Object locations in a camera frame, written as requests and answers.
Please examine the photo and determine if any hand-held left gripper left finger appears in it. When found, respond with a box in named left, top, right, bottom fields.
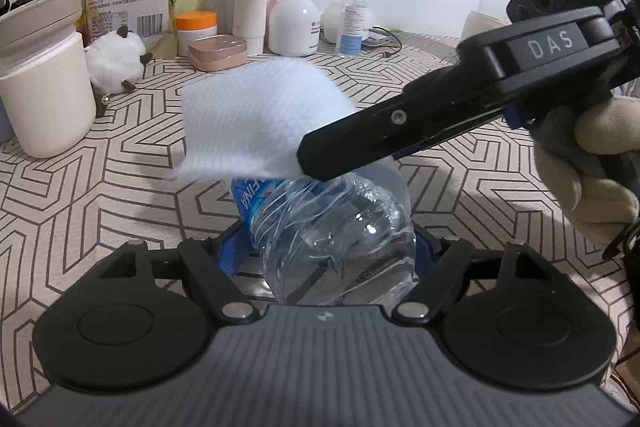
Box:
left=99, top=226, right=257, bottom=326

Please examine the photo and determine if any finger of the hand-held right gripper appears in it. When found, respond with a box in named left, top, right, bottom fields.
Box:
left=297, top=63, right=507, bottom=182
left=394, top=99, right=526, bottom=156

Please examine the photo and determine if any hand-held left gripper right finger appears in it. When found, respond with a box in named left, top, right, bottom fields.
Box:
left=391, top=226, right=557, bottom=326

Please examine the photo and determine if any clear plastic water bottle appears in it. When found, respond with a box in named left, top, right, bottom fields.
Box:
left=231, top=156, right=419, bottom=307

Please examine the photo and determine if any white textured wipe cloth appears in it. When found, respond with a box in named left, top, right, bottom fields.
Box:
left=162, top=59, right=359, bottom=183

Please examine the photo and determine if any white round container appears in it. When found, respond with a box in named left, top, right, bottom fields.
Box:
left=320, top=2, right=347, bottom=44

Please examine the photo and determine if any person's right hand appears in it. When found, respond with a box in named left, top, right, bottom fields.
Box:
left=529, top=93, right=640, bottom=248

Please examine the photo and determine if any clear spray bottle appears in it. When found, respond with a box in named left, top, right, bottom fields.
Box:
left=337, top=0, right=367, bottom=58

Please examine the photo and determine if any white pump bottle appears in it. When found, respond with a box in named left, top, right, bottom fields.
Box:
left=269, top=0, right=321, bottom=57

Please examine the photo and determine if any geometric patterned tablecloth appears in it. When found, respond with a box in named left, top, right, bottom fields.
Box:
left=0, top=29, right=640, bottom=414

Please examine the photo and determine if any pink cup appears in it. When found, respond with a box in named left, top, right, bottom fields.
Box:
left=265, top=0, right=292, bottom=54

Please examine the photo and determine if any pink flat case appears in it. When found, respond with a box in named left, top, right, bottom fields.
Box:
left=188, top=34, right=249, bottom=73

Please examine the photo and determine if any orange lid jar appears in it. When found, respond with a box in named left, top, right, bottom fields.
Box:
left=176, top=11, right=219, bottom=57

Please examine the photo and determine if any white plush toy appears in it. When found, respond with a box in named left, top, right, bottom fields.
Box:
left=84, top=27, right=154, bottom=118

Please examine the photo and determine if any white lidded canister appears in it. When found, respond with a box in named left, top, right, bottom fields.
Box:
left=0, top=0, right=98, bottom=158

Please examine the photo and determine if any black cable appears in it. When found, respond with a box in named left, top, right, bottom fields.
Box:
left=370, top=27, right=404, bottom=58

